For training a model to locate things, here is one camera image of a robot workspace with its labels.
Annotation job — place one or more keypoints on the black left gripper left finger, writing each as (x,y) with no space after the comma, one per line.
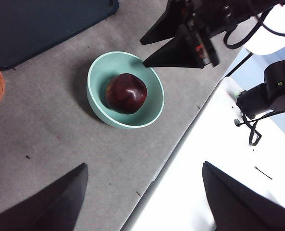
(48,207)

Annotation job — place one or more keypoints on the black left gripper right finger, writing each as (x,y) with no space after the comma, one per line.
(240,207)

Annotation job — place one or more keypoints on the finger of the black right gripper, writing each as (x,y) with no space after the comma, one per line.
(176,55)
(171,24)

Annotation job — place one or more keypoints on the teal ribbed bowl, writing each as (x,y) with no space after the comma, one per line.
(154,106)

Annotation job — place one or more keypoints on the dark red plum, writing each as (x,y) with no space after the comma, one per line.
(126,93)

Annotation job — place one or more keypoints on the thin black pin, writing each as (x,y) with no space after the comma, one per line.
(263,172)

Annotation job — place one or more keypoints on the white rounded panel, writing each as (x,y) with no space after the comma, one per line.
(264,45)

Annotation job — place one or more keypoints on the black rectangular tray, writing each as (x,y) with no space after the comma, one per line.
(41,26)

